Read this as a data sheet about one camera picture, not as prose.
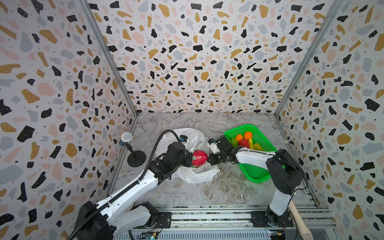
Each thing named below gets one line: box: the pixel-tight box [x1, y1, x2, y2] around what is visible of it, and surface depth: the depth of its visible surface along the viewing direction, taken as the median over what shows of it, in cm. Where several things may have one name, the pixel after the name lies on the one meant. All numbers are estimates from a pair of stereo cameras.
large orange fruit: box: [244, 131, 253, 141], surface depth 104 cm
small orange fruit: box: [235, 134, 243, 142], surface depth 104 cm
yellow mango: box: [253, 143, 265, 151], surface depth 99 cm
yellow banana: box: [249, 138, 254, 150], surface depth 100 cm
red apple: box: [238, 139, 250, 149], surface depth 99 cm
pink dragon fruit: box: [191, 149, 208, 168], surface depth 89 cm
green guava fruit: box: [232, 137, 238, 148], surface depth 99 cm
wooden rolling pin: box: [288, 199, 314, 240], surface depth 73 cm
